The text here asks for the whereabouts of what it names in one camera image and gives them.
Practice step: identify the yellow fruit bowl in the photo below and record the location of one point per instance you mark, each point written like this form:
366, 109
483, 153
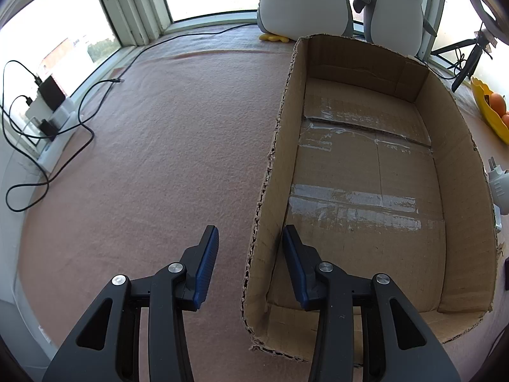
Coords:
481, 93

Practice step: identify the small penguin plush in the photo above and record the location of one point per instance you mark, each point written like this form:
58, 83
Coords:
398, 25

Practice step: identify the large penguin plush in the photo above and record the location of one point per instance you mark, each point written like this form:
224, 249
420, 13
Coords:
286, 20

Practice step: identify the black power adapter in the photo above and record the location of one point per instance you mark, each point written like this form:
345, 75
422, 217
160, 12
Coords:
51, 93

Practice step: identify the open cardboard box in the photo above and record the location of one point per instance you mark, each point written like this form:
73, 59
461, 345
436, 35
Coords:
375, 166

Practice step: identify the white power strip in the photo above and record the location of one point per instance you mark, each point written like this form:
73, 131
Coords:
64, 118

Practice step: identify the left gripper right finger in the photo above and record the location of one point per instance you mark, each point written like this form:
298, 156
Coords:
397, 344

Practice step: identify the orange fruit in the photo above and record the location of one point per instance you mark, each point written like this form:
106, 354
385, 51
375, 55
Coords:
505, 120
497, 103

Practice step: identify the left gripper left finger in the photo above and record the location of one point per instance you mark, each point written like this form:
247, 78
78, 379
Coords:
104, 344

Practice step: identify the white plug-in device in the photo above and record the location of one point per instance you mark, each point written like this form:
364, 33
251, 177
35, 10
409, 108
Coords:
498, 180

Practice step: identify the pink blanket mat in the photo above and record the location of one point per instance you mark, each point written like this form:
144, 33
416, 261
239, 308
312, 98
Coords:
182, 142

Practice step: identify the black tripod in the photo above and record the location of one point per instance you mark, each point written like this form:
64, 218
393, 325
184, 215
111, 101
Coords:
466, 66

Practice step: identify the small black plug adapter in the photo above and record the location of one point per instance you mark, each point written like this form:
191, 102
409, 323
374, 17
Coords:
48, 130

